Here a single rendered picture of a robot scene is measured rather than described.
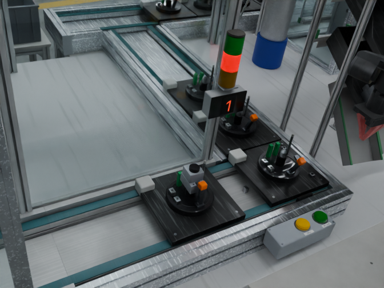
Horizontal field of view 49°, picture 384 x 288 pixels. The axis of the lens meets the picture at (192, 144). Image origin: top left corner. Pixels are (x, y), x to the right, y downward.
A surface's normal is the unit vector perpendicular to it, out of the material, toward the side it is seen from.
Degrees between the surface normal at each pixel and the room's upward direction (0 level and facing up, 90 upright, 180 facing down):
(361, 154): 45
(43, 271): 0
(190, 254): 0
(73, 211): 0
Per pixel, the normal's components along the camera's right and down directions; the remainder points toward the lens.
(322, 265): 0.12, -0.78
